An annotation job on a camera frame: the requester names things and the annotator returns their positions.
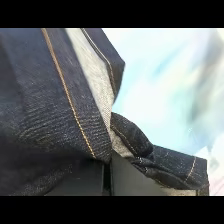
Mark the dark blue jeans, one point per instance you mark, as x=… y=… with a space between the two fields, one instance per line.
x=43 y=100

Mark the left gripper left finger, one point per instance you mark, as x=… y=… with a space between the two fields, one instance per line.
x=85 y=181

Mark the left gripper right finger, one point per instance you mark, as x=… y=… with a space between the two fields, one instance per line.
x=133 y=180

